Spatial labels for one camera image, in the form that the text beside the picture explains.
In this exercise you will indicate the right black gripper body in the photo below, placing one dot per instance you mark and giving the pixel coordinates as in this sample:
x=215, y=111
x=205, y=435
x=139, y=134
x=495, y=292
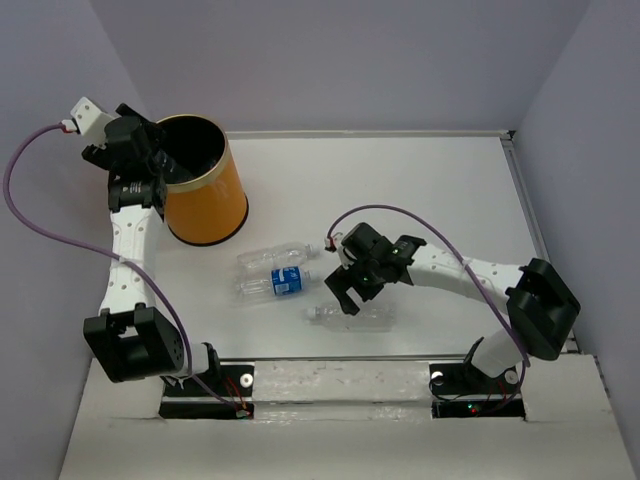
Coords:
x=364, y=271

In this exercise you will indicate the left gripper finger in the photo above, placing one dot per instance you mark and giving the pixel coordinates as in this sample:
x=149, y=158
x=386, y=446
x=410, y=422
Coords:
x=132, y=116
x=103, y=158

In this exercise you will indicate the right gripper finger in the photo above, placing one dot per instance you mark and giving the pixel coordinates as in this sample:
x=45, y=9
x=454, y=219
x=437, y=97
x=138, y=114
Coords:
x=367, y=287
x=339, y=283

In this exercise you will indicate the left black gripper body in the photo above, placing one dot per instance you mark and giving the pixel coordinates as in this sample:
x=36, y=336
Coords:
x=155, y=137

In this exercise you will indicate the clear bottle front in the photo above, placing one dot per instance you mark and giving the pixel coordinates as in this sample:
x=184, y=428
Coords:
x=371, y=318

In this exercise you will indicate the blue label plastic bottle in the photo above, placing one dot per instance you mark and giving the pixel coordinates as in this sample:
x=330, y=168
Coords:
x=275, y=284

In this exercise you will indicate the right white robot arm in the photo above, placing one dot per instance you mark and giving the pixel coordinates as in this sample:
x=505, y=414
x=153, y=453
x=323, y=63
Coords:
x=535, y=307

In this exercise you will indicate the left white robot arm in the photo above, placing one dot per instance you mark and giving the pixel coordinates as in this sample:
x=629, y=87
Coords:
x=130, y=337

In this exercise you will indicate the orange cylindrical bin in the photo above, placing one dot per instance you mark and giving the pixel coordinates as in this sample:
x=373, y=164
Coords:
x=213, y=206

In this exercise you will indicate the white cardboard front panel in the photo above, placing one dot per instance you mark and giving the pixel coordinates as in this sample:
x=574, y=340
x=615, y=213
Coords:
x=574, y=436

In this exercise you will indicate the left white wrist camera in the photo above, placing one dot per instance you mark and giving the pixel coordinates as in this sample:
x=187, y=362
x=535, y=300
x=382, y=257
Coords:
x=88, y=120

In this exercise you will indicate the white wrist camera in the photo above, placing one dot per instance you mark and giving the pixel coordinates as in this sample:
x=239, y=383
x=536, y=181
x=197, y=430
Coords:
x=88, y=120
x=333, y=244

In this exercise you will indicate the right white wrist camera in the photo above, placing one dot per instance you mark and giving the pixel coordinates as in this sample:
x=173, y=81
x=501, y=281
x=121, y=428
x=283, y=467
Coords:
x=333, y=244

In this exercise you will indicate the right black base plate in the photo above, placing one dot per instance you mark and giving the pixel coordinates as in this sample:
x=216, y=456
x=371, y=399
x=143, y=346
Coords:
x=475, y=397

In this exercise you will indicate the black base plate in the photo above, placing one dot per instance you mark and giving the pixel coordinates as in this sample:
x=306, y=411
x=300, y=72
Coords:
x=475, y=397
x=226, y=397

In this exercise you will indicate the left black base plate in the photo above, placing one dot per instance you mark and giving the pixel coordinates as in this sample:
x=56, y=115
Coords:
x=226, y=397

